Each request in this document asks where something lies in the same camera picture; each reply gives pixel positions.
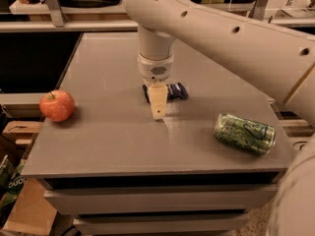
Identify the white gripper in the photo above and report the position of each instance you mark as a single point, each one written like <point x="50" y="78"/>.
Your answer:
<point x="155" y="69"/>

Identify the metal bracket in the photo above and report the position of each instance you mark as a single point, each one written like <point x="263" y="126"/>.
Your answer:
<point x="258" y="10"/>
<point x="55" y="13"/>

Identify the metal bracket left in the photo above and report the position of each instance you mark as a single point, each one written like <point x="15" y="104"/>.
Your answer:
<point x="55" y="13"/>

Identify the green bag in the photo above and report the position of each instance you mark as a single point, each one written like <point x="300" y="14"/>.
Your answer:
<point x="15" y="186"/>

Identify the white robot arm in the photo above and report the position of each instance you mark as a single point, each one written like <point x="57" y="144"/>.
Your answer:
<point x="277" y="61"/>

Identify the grey drawer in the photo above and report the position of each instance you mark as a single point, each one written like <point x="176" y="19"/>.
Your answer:
<point x="136" y="225"/>
<point x="159" y="199"/>

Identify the red apple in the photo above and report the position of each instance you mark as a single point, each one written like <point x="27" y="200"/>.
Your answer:
<point x="57" y="105"/>

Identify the blue rxbar blueberry wrapper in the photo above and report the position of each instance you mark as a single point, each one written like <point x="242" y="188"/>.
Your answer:
<point x="176" y="91"/>

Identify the green soda can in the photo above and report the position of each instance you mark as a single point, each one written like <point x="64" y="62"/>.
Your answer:
<point x="246" y="134"/>

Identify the upper grey drawer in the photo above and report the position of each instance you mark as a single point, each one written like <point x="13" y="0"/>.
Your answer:
<point x="159" y="199"/>

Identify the lower grey drawer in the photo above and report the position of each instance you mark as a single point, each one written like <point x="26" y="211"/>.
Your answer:
<point x="136" y="225"/>

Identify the metal bracket right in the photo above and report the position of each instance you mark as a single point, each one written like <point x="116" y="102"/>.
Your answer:
<point x="258" y="10"/>

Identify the cardboard box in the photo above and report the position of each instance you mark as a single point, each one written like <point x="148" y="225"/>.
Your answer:
<point x="32" y="213"/>

